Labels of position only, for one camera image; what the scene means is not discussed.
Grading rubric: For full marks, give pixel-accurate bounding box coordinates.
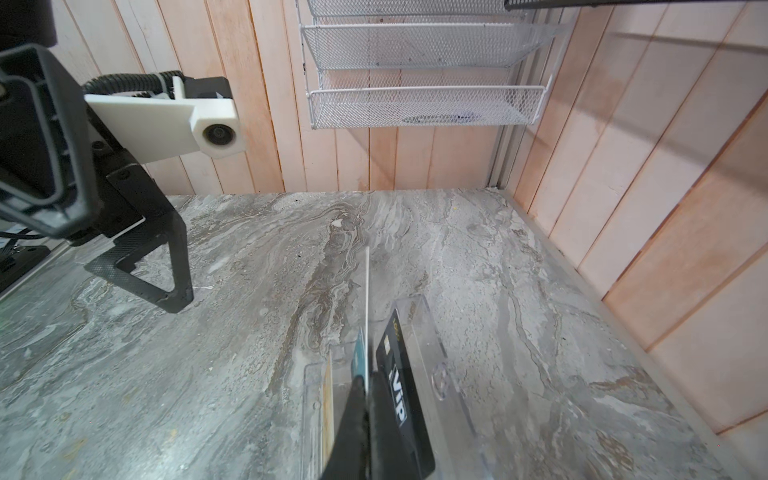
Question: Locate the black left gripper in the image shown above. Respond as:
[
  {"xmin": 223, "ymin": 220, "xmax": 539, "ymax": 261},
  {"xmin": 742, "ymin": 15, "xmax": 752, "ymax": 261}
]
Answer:
[{"xmin": 1, "ymin": 44, "xmax": 194, "ymax": 314}]

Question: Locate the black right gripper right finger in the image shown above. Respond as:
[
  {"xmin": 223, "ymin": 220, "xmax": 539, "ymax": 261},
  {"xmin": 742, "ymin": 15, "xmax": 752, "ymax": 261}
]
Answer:
[{"xmin": 368, "ymin": 372, "xmax": 419, "ymax": 480}]

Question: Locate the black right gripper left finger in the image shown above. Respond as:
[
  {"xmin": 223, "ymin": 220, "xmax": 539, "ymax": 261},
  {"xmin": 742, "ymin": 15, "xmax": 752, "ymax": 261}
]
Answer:
[{"xmin": 321, "ymin": 376, "xmax": 369, "ymax": 480}]

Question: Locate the teal VIP card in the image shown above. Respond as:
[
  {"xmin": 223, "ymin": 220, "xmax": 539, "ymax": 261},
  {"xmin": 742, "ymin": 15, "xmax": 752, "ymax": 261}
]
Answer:
[{"xmin": 350, "ymin": 327, "xmax": 368, "ymax": 389}]

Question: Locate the beige card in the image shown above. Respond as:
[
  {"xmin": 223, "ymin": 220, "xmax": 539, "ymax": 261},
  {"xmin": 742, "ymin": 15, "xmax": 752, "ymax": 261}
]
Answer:
[{"xmin": 321, "ymin": 352, "xmax": 335, "ymax": 467}]

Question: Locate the clear acrylic card stand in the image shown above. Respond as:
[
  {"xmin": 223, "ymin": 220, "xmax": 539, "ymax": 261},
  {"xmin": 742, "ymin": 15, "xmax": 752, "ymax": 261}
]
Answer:
[{"xmin": 298, "ymin": 295, "xmax": 492, "ymax": 479}]

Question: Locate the black card in stand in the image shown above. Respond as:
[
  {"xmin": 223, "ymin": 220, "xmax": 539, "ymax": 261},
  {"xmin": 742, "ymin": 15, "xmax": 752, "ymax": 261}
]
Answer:
[{"xmin": 375, "ymin": 309, "xmax": 436, "ymax": 479}]

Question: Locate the black mesh basket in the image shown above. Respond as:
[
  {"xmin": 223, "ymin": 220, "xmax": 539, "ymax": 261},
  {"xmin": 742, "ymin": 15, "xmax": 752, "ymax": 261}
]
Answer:
[{"xmin": 503, "ymin": 0, "xmax": 709, "ymax": 11}]

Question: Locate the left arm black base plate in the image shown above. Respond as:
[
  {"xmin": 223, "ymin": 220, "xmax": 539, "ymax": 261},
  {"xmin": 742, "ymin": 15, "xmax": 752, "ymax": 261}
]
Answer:
[{"xmin": 0, "ymin": 240, "xmax": 51, "ymax": 293}]

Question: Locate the left black corrugated cable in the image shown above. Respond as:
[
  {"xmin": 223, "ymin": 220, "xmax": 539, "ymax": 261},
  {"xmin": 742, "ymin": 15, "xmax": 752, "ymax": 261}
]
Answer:
[{"xmin": 82, "ymin": 70, "xmax": 187, "ymax": 97}]

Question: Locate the white wire mesh shelf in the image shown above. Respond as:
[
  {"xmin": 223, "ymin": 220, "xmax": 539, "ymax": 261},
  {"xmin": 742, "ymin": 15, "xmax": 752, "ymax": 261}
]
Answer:
[{"xmin": 295, "ymin": 1, "xmax": 554, "ymax": 130}]

